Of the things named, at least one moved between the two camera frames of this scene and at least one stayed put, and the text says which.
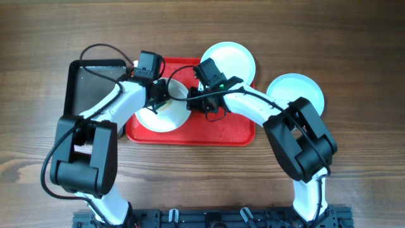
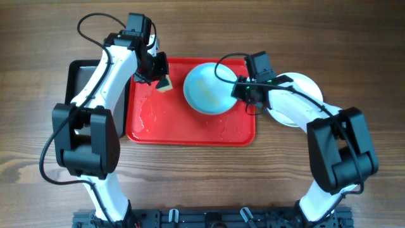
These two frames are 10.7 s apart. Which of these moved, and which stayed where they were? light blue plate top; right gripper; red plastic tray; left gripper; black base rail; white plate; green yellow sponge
Moved: white plate; right gripper; green yellow sponge; left gripper; light blue plate top
Stayed: red plastic tray; black base rail
